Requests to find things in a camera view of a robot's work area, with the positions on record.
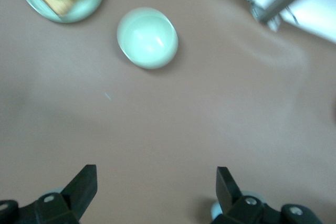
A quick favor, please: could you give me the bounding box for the brown table cover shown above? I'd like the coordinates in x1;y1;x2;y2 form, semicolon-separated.
0;0;336;224

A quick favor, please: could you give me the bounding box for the pale green bowl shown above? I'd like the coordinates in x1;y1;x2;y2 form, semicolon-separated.
116;7;179;70

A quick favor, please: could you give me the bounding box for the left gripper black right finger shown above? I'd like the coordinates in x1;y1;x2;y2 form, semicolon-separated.
209;166;325;224

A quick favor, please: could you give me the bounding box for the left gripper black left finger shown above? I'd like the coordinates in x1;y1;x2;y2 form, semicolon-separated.
0;164;98;224

